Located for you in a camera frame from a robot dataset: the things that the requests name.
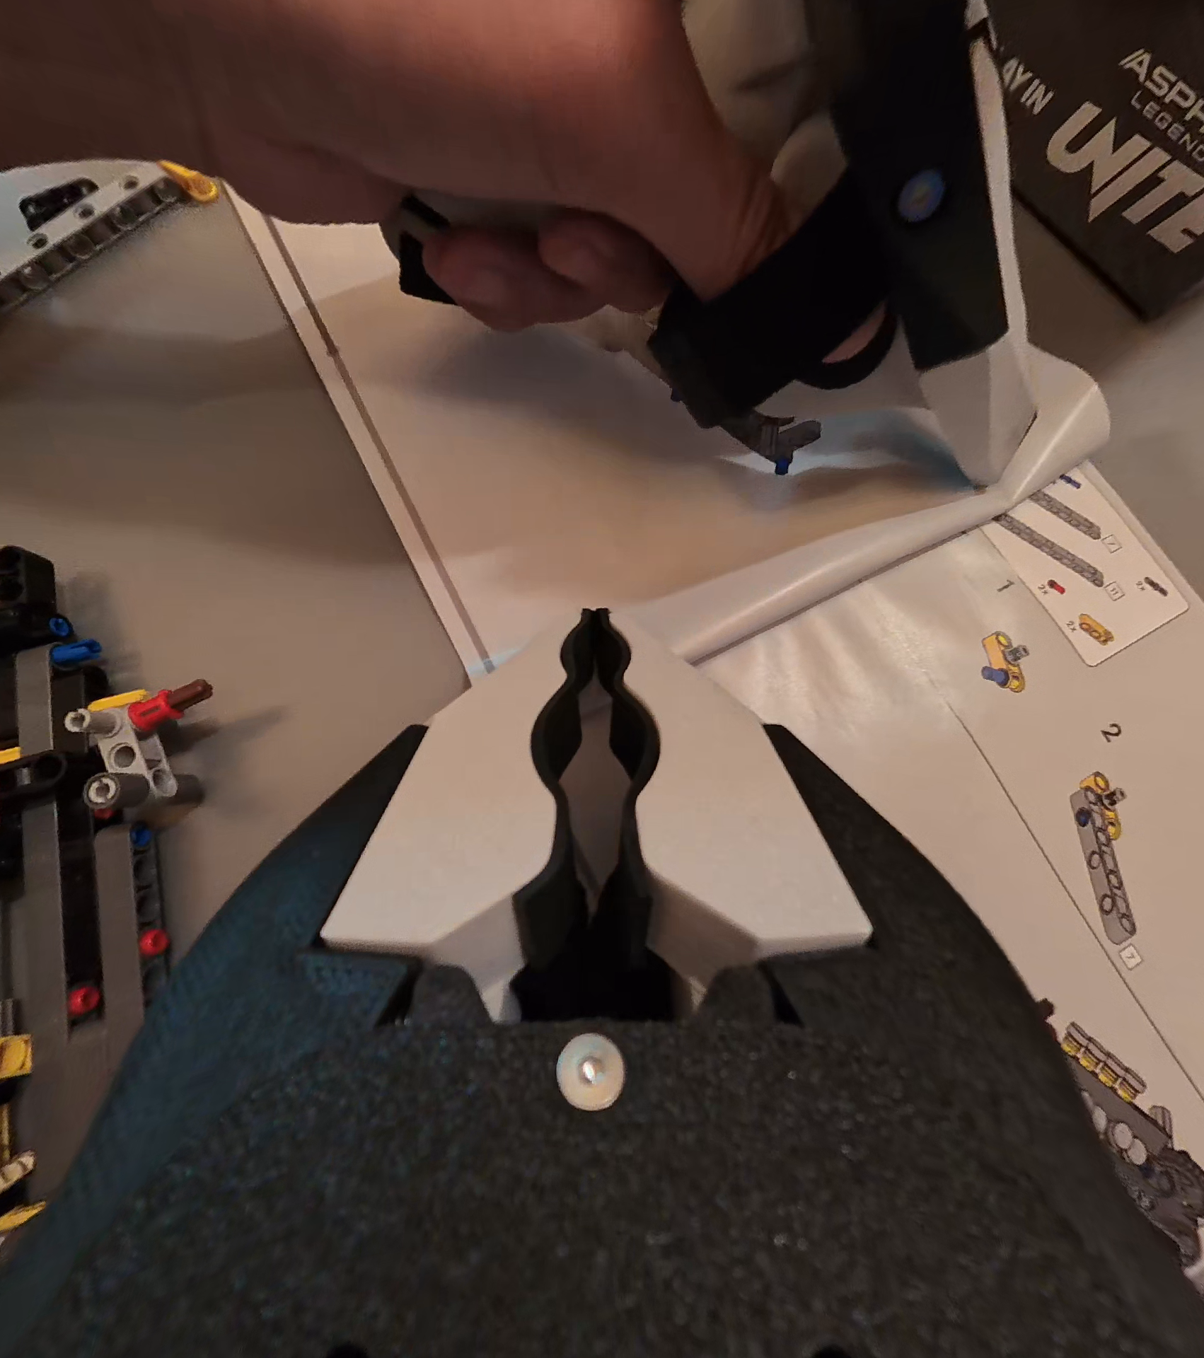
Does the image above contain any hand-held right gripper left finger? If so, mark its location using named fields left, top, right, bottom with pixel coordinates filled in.
left=319, top=608, right=598, bottom=1022

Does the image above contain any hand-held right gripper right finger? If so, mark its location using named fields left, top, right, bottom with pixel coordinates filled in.
left=598, top=608, right=877, bottom=1006

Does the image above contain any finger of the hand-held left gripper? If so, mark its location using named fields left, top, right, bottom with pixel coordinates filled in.
left=920, top=0, right=1041, bottom=490

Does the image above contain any lego chassis assembly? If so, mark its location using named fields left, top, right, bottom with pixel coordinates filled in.
left=0, top=546, right=213, bottom=1311

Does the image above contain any lego instruction booklet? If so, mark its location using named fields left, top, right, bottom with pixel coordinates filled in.
left=227, top=185, right=1204, bottom=1322

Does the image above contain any lego set box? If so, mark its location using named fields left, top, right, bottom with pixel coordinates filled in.
left=989, top=0, right=1204, bottom=322

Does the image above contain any person's left hand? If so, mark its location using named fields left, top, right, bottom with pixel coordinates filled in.
left=167, top=0, right=807, bottom=335

